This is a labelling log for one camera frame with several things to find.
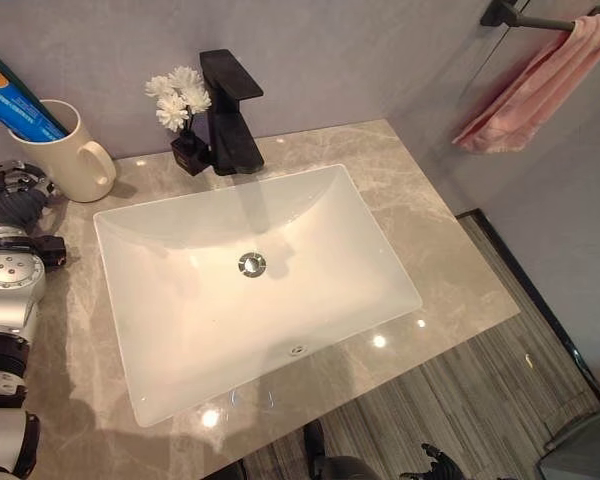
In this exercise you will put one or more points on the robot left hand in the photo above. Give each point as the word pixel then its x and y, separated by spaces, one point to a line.
pixel 15 202

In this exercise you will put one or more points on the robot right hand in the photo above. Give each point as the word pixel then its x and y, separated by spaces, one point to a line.
pixel 437 465

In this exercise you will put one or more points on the cream ceramic mug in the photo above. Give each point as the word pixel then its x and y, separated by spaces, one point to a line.
pixel 75 165

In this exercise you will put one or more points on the blue toothpaste tube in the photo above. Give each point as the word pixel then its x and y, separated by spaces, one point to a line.
pixel 15 107

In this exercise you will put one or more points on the pink towel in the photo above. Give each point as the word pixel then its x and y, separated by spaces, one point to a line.
pixel 540 95

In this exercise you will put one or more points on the robot left arm silver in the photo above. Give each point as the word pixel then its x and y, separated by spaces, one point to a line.
pixel 7 305

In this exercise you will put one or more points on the white rectangular sink basin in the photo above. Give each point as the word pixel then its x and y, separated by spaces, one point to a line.
pixel 220 310

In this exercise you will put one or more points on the silver sink drain plug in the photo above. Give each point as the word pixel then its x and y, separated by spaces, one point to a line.
pixel 251 264

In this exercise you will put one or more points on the black towel bar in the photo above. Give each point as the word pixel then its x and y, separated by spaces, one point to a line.
pixel 525 17

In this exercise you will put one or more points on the grey robot body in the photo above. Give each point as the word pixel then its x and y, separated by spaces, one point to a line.
pixel 360 469

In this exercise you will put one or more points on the dark robot foot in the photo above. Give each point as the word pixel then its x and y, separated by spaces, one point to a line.
pixel 314 442

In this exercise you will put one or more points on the grey bin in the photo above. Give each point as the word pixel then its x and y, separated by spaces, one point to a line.
pixel 585 445

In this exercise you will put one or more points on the small black square vase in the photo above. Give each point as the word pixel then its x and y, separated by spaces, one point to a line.
pixel 187 155

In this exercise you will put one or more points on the black floor edge strip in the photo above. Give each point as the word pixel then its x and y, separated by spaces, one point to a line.
pixel 545 305

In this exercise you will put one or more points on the white artificial flowers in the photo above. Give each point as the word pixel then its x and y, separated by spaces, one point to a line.
pixel 177 97

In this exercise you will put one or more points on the black faucet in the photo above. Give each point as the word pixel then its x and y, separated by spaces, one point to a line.
pixel 230 120

